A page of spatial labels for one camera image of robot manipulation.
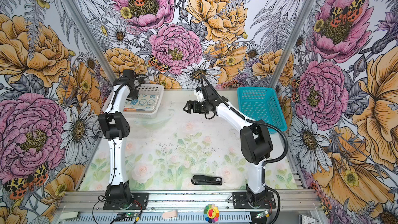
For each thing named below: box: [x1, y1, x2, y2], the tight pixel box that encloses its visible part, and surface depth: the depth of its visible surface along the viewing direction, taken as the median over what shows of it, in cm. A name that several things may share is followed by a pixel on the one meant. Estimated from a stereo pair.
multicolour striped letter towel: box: [122, 107, 155, 112], surface depth 107 cm
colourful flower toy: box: [203, 203, 220, 224], surface depth 72 cm
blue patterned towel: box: [123, 93, 160, 108], surface depth 111 cm
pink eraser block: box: [162, 210, 178, 219], surface depth 72 cm
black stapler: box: [191, 174, 223, 186], surface depth 80 cm
